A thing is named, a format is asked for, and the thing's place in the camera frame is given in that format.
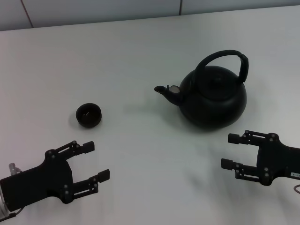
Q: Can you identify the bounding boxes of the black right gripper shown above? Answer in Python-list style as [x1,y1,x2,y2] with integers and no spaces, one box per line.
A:
[221,130,300,187]

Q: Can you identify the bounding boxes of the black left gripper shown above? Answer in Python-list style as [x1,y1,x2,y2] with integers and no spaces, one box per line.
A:
[0,140,111,212]

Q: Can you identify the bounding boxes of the small black teacup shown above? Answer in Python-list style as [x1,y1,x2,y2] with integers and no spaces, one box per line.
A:
[75,103,103,128]

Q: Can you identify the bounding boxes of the black round teapot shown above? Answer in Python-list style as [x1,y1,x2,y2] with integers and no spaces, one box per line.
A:
[154,49,248,132]

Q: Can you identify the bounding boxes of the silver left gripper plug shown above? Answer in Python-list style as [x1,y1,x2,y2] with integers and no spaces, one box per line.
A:
[8,163,21,175]

